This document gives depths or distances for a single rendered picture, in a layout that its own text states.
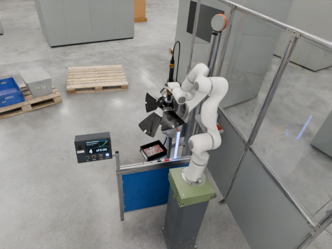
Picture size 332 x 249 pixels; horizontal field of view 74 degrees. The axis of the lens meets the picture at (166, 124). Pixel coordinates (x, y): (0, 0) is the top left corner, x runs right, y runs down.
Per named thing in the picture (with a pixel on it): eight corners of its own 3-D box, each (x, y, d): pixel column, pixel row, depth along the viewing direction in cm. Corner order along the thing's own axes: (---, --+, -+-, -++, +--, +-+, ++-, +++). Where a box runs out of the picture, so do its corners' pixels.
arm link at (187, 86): (206, 73, 162) (188, 93, 188) (186, 71, 156) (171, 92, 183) (209, 84, 159) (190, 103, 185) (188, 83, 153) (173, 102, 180)
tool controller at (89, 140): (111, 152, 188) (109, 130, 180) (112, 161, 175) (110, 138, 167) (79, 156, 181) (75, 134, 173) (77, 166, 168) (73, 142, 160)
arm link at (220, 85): (193, 146, 157) (213, 143, 164) (203, 154, 147) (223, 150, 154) (200, 75, 139) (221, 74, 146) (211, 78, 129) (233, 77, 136)
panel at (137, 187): (193, 197, 263) (203, 159, 223) (193, 198, 262) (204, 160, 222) (123, 212, 242) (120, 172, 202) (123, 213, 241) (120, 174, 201)
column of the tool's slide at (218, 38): (189, 153, 339) (215, 29, 228) (194, 155, 335) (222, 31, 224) (187, 155, 335) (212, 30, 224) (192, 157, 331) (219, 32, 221)
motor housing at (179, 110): (168, 115, 248) (160, 109, 241) (183, 101, 241) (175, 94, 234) (174, 128, 231) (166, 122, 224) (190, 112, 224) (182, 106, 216)
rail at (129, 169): (206, 158, 225) (208, 152, 220) (208, 160, 222) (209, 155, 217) (116, 172, 202) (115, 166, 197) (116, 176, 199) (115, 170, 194)
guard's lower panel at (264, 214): (182, 117, 401) (188, 70, 346) (270, 280, 208) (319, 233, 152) (180, 117, 400) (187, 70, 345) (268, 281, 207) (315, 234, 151)
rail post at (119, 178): (124, 217, 251) (120, 171, 203) (124, 220, 248) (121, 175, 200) (120, 217, 250) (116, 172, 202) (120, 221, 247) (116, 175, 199)
